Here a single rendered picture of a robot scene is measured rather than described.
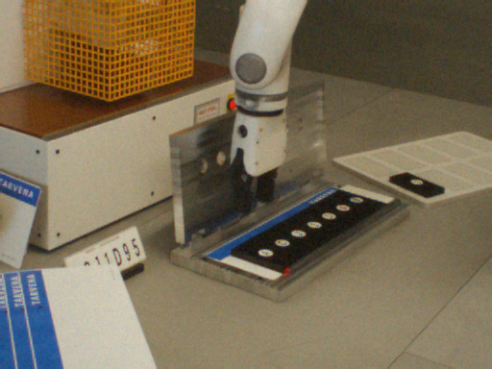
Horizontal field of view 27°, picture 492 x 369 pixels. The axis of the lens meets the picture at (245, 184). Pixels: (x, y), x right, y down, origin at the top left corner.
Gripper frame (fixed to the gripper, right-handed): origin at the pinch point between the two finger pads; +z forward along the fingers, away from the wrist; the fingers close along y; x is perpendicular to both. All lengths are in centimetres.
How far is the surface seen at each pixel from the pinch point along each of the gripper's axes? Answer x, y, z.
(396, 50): 78, 218, 28
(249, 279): -9.6, -14.9, 6.2
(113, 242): 9.6, -23.7, 3.0
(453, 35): 56, 219, 18
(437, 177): -12, 49, 7
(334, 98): 32, 85, 8
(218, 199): 3.3, -5.5, -0.3
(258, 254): -7.0, -8.8, 5.1
